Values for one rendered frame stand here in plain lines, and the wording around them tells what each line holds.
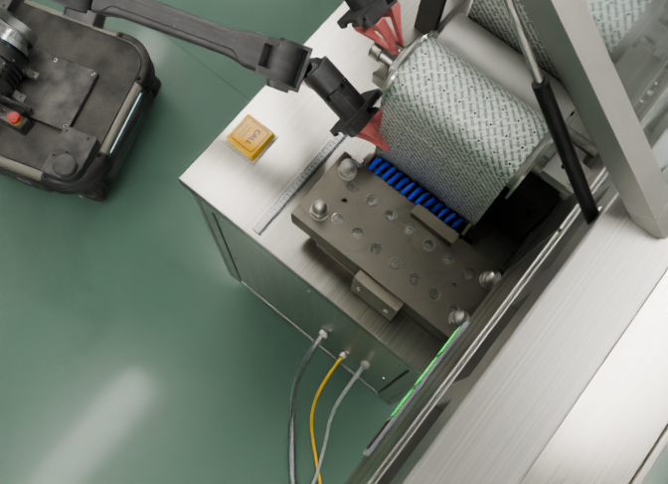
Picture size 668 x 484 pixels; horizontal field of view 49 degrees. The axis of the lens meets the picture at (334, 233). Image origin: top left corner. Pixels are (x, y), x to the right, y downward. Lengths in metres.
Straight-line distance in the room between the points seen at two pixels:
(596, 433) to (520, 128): 0.46
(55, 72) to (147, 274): 0.69
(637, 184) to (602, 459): 0.37
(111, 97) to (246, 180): 0.96
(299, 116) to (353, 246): 0.36
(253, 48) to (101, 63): 1.23
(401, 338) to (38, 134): 1.39
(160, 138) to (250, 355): 0.80
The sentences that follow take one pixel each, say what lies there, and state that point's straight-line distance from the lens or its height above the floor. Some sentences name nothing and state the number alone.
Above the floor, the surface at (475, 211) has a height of 1.09.
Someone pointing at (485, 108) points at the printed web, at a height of 1.31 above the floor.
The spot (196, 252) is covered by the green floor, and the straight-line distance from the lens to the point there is 2.42.
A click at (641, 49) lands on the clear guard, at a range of 0.70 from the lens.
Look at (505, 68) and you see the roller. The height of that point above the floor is 1.23.
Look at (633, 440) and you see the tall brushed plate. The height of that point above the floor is 1.44.
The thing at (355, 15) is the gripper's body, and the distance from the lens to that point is 1.19.
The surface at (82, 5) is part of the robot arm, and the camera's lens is 1.40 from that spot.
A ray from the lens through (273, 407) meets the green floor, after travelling 2.33.
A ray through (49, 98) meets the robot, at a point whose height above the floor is 0.26.
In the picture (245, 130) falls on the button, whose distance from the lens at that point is 1.53.
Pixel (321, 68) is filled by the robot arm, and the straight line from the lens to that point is 1.28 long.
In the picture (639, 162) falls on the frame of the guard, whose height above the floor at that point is 1.73.
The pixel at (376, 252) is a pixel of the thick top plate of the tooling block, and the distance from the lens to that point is 1.34.
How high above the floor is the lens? 2.32
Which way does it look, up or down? 74 degrees down
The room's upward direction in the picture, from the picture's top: 7 degrees clockwise
